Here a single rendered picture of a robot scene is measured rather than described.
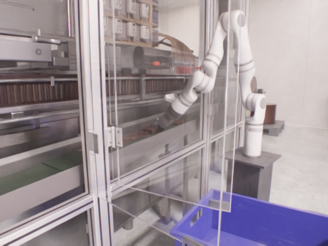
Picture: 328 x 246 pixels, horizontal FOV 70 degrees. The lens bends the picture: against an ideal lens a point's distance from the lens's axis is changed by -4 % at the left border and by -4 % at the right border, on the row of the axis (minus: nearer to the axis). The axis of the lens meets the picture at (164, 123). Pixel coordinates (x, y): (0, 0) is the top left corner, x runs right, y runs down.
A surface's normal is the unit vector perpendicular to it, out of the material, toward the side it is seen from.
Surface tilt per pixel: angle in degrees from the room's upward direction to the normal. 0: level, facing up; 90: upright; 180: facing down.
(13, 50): 90
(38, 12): 90
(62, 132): 90
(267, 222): 90
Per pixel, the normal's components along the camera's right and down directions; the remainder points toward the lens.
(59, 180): 0.83, 0.11
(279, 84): -0.56, 0.15
